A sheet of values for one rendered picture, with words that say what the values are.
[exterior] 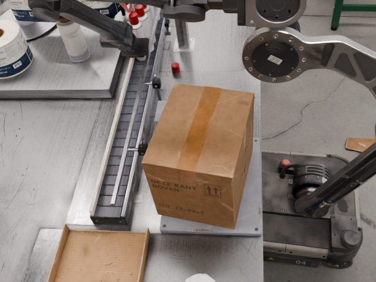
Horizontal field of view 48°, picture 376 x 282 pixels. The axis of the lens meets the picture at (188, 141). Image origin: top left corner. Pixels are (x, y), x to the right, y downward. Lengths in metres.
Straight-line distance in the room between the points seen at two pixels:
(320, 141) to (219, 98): 1.44
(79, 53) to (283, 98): 1.45
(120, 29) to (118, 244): 0.67
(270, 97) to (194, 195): 1.72
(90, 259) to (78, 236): 0.09
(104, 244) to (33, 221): 0.26
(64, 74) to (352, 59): 1.09
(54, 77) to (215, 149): 0.91
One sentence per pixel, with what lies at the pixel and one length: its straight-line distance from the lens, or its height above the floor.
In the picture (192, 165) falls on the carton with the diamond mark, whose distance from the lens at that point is 1.07.
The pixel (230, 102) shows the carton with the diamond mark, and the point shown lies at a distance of 1.20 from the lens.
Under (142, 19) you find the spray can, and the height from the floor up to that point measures 1.04.
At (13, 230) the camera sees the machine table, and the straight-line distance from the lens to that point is 1.47.
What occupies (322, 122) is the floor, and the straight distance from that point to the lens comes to 2.69.
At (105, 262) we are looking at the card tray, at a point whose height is 0.83.
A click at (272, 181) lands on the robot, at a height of 0.26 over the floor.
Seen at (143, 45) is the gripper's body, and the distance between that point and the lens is 1.62.
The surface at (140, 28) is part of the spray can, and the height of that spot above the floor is 1.03.
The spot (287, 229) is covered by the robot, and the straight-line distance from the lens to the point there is 1.97.
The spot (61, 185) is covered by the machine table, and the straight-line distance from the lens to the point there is 1.50.
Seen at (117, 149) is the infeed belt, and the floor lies 0.88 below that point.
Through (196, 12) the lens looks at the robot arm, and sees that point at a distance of 1.00.
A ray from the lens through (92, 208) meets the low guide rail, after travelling 1.31.
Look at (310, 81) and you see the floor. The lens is 2.92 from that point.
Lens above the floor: 1.98
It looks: 50 degrees down
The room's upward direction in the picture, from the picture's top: 9 degrees counter-clockwise
